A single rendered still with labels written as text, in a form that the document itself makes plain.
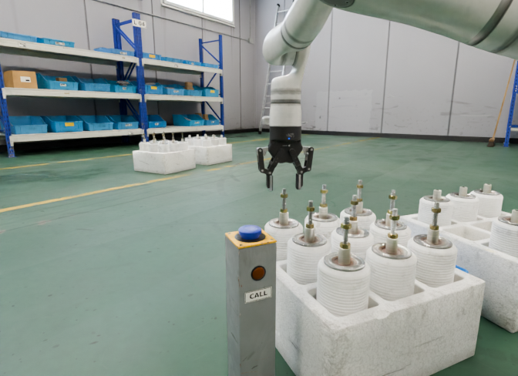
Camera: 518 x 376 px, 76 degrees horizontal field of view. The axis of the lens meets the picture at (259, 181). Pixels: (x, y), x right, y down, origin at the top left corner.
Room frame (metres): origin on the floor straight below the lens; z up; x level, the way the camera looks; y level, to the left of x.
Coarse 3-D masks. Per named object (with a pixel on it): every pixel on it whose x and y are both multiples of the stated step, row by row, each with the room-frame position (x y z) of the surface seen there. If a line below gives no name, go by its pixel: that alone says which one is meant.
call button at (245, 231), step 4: (240, 228) 0.54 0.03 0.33; (244, 228) 0.54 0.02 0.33; (248, 228) 0.54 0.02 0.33; (252, 228) 0.54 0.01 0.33; (256, 228) 0.54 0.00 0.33; (260, 228) 0.54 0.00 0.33; (240, 232) 0.53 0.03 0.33; (244, 232) 0.52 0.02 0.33; (248, 232) 0.52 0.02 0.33; (252, 232) 0.52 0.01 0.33; (256, 232) 0.52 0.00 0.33; (260, 232) 0.53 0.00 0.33; (240, 236) 0.54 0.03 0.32; (244, 236) 0.52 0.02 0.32; (248, 236) 0.52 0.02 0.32; (252, 236) 0.52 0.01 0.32; (256, 236) 0.52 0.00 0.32
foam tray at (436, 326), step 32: (288, 288) 0.60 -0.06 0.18; (416, 288) 0.61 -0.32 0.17; (448, 288) 0.60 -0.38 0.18; (480, 288) 0.62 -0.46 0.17; (288, 320) 0.60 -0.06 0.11; (320, 320) 0.50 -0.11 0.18; (352, 320) 0.50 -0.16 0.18; (384, 320) 0.51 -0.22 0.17; (416, 320) 0.55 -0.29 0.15; (448, 320) 0.58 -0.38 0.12; (288, 352) 0.60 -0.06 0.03; (320, 352) 0.50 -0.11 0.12; (352, 352) 0.49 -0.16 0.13; (384, 352) 0.52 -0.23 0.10; (416, 352) 0.55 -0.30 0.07; (448, 352) 0.59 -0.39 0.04
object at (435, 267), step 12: (420, 252) 0.64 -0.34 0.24; (432, 252) 0.63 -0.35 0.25; (444, 252) 0.62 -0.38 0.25; (456, 252) 0.63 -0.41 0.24; (420, 264) 0.64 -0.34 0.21; (432, 264) 0.62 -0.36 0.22; (444, 264) 0.62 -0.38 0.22; (420, 276) 0.63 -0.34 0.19; (432, 276) 0.62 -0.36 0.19; (444, 276) 0.62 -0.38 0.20
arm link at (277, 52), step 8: (280, 24) 0.72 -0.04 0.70; (272, 32) 0.74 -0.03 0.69; (280, 32) 0.70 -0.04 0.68; (264, 40) 0.77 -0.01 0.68; (272, 40) 0.74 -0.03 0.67; (280, 40) 0.70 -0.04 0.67; (264, 48) 0.77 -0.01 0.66; (272, 48) 0.74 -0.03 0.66; (280, 48) 0.71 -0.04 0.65; (288, 48) 0.70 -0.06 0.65; (296, 48) 0.69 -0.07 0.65; (304, 48) 0.70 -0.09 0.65; (264, 56) 0.77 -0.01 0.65; (272, 56) 0.75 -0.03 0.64; (280, 56) 0.73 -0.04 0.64; (288, 56) 0.76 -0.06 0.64; (272, 64) 0.78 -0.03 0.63; (280, 64) 0.77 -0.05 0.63; (288, 64) 0.78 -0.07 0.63
